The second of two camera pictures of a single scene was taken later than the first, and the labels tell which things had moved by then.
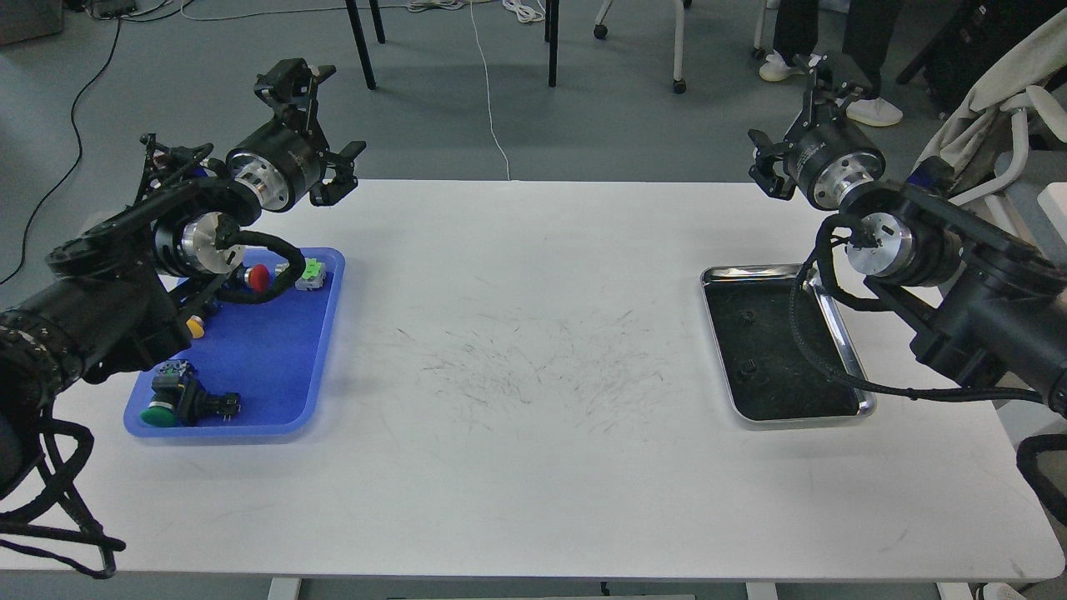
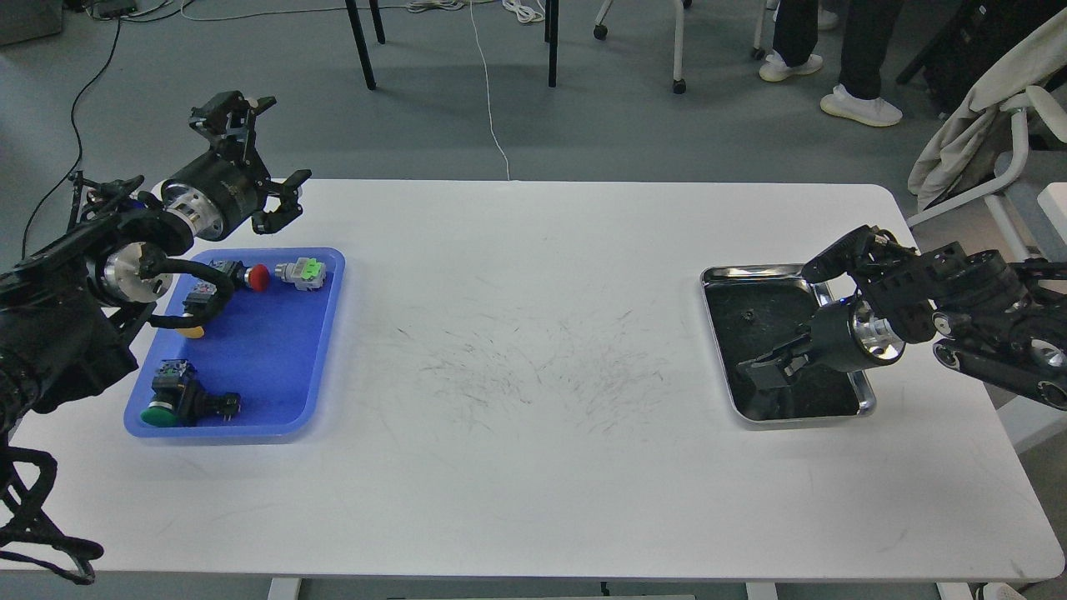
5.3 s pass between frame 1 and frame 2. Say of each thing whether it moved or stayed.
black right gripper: moved
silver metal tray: stayed
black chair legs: stayed
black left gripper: moved
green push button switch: stayed
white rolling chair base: stayed
